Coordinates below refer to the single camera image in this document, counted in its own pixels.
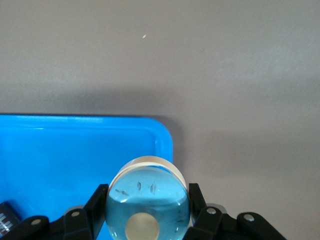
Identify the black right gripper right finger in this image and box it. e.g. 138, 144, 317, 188
186, 183, 287, 240

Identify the blue dome bell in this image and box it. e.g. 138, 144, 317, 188
104, 155, 192, 240

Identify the dark brown electrolytic capacitor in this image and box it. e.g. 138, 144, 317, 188
0, 199, 21, 236

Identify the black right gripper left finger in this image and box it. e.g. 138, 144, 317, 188
7, 184, 110, 240

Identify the blue plastic tray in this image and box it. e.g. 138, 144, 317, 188
0, 114, 174, 240

